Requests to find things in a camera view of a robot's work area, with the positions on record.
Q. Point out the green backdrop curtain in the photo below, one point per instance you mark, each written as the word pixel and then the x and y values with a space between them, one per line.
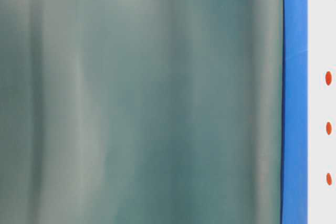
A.
pixel 141 111

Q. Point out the blue table cloth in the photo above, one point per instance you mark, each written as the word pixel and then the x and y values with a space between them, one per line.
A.
pixel 294 170

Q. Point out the white paper sheet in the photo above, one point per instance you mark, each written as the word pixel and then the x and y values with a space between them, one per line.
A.
pixel 321 111

